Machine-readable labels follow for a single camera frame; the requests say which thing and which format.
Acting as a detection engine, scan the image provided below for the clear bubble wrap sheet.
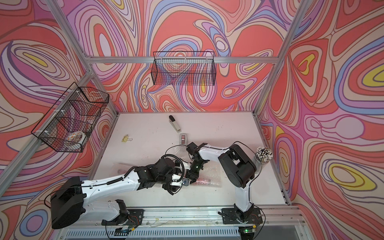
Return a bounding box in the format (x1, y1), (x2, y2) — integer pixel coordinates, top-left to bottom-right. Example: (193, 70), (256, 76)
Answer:
(111, 163), (139, 175)

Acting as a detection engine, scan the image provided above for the black wire basket left wall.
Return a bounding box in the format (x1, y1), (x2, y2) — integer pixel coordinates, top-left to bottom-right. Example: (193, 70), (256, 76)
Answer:
(31, 83), (110, 153)

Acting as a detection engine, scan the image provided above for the patterned bowl in basket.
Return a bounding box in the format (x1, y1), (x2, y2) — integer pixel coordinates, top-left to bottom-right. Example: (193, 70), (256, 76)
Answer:
(64, 131), (86, 149)

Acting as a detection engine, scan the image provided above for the black wire basket wall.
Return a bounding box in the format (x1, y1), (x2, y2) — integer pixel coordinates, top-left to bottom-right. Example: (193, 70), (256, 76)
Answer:
(151, 51), (217, 86)
(31, 83), (110, 153)

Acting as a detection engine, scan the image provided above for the pink bottle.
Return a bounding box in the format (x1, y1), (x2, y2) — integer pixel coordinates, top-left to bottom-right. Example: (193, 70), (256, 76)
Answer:
(195, 179), (211, 185)

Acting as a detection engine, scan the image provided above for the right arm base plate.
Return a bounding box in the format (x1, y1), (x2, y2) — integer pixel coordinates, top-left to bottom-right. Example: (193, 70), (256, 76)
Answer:
(218, 207), (264, 226)

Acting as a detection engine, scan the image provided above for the black wire basket back wall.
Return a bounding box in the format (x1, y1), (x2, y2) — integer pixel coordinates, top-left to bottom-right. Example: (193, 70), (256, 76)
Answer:
(151, 51), (217, 86)

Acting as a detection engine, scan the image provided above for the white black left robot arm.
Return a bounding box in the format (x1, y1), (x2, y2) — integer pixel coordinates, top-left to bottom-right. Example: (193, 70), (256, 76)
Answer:
(50, 155), (190, 230)

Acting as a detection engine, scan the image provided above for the yellow binder clip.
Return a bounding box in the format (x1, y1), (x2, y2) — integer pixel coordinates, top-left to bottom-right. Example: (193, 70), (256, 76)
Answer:
(122, 135), (133, 143)

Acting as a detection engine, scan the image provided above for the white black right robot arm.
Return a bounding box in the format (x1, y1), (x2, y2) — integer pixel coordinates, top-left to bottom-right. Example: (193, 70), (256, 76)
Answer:
(185, 143), (257, 223)

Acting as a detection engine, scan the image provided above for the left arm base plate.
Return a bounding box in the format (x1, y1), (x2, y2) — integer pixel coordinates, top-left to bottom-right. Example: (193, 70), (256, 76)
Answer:
(102, 209), (144, 227)

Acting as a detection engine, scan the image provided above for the cup of pens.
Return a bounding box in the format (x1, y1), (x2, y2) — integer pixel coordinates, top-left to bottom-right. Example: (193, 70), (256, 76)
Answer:
(255, 147), (273, 166)

